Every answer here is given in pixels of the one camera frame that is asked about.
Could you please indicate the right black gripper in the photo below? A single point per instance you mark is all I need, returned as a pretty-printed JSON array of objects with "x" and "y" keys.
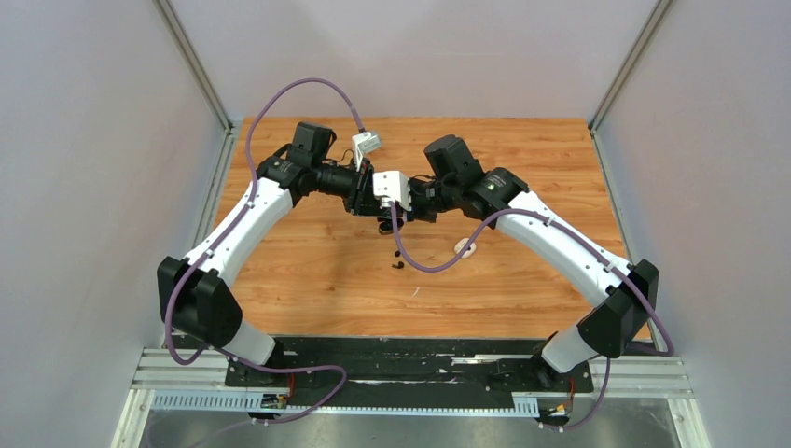
[{"x": 416, "y": 214}]

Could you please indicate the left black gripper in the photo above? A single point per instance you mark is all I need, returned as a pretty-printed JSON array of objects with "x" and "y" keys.
[{"x": 363, "y": 202}]

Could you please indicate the black earbud charging case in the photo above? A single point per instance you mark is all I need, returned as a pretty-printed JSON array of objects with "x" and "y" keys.
[{"x": 386, "y": 226}]

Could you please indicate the white earbud charging case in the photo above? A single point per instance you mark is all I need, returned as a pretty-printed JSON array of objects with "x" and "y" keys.
[{"x": 465, "y": 248}]

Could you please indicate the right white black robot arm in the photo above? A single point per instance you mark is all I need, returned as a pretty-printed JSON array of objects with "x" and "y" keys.
[{"x": 622, "y": 294}]

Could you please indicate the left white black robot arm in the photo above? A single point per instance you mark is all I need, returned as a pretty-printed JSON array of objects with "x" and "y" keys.
[{"x": 195, "y": 290}]

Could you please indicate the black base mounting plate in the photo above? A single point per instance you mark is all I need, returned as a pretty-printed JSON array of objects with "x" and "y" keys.
[{"x": 416, "y": 373}]

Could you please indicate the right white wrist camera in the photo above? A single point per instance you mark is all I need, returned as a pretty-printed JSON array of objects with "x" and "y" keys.
[{"x": 392, "y": 187}]

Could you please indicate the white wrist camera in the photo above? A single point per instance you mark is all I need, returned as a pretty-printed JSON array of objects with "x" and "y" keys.
[
  {"x": 362, "y": 144},
  {"x": 392, "y": 187}
]

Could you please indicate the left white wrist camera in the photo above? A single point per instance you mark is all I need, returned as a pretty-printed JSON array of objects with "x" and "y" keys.
[{"x": 362, "y": 144}]

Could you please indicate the left aluminium frame post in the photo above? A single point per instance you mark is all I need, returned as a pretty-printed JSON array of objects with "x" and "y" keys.
[{"x": 178, "y": 32}]

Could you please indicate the aluminium frame post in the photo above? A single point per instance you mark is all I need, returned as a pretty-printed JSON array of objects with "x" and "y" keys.
[
  {"x": 178, "y": 32},
  {"x": 634, "y": 55}
]

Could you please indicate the right aluminium frame post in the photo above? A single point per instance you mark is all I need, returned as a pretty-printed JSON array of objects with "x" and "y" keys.
[{"x": 634, "y": 55}]

